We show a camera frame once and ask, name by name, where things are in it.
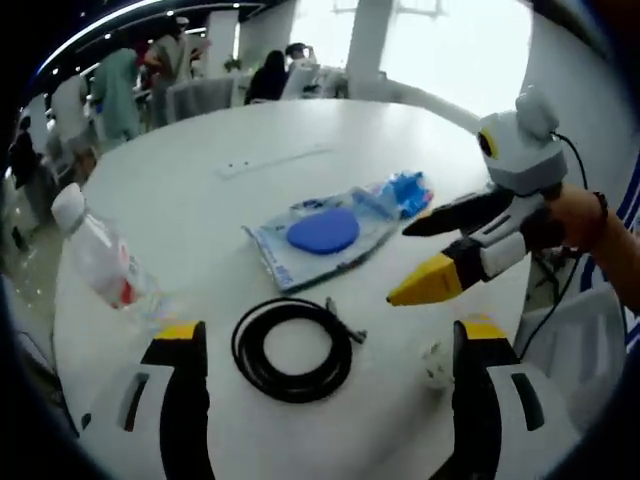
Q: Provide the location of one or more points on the green potted plant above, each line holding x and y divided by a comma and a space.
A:
232, 65

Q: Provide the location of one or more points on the white mesh chair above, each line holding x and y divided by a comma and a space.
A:
202, 100

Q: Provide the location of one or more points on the white table socket strip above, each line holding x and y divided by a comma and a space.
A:
270, 162

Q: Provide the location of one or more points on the white table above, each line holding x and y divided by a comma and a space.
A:
200, 210

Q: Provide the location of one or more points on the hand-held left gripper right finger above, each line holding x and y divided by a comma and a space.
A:
475, 400

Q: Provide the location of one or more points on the clear plastic bottle red label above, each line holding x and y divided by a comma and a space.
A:
100, 260

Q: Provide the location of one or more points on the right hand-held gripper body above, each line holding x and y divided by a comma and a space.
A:
530, 155

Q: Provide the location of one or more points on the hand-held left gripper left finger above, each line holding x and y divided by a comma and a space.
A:
185, 380

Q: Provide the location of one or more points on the person's right hand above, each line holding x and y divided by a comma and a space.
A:
575, 215

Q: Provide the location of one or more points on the white paper cup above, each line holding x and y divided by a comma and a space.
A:
440, 367

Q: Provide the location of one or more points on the clear pouch with blue pad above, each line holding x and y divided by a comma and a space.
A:
320, 232

